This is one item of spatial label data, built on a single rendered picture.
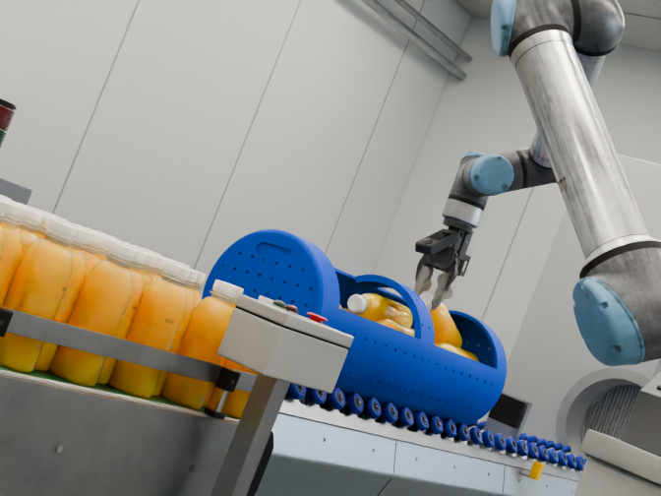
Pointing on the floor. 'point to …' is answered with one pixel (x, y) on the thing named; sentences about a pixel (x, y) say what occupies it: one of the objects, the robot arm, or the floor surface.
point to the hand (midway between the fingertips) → (425, 301)
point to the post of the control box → (251, 437)
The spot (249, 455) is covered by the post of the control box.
